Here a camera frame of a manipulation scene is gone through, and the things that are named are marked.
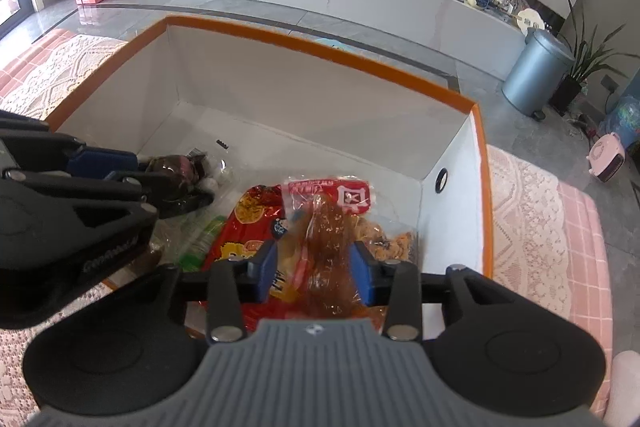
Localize clear red-label cake packet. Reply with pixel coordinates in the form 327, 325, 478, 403
280, 176, 375, 320

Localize pink checked cloth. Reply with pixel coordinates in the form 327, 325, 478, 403
0, 29, 616, 358

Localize large water bottle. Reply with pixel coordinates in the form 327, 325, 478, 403
597, 96, 640, 142

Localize pink heater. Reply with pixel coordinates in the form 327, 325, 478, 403
587, 132, 628, 184

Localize orange cardboard box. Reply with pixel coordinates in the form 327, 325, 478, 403
44, 14, 497, 308

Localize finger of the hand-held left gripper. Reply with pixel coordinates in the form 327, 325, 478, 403
0, 117, 140, 176
0, 169, 160, 219

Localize green snack packet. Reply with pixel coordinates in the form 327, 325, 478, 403
177, 214, 228, 273

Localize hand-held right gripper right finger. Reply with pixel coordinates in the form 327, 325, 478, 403
350, 241, 501, 342

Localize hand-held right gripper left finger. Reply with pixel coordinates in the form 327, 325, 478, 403
160, 239, 279, 344

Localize clear seeded snack packet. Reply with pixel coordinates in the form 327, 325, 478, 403
355, 214, 418, 265

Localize large red snack packet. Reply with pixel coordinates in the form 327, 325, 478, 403
202, 184, 311, 308

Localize brown snack packet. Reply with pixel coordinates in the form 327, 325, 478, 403
102, 242, 166, 288

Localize long-leaf potted plant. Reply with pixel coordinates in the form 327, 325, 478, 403
550, 0, 640, 118

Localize dark chocolate cake packet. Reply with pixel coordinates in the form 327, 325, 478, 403
137, 149, 236, 220

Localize white round disc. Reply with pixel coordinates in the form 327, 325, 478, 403
515, 8, 546, 32

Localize grey trash can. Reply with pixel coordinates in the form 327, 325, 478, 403
501, 27, 577, 122

